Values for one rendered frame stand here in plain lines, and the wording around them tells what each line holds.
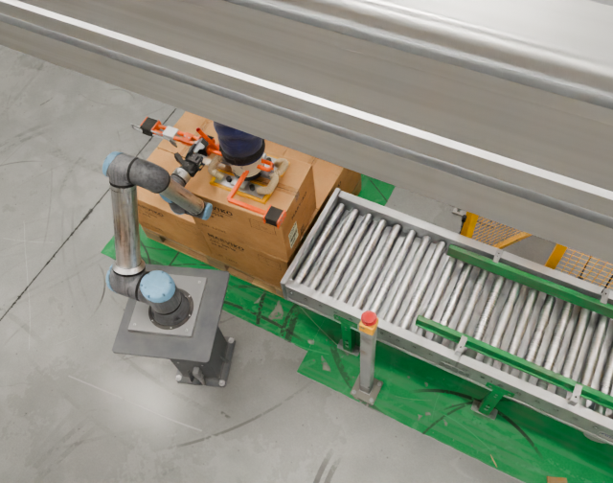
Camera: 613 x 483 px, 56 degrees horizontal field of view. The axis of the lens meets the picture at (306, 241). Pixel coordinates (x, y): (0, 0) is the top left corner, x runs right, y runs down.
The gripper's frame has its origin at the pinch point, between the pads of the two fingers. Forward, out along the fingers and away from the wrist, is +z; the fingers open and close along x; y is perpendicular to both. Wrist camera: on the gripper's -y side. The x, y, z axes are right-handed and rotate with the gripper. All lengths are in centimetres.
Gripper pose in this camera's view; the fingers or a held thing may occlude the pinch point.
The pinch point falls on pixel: (201, 144)
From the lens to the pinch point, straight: 313.7
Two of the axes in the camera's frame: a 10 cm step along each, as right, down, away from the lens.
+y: 8.8, 3.6, -3.0
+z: 4.6, -7.8, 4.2
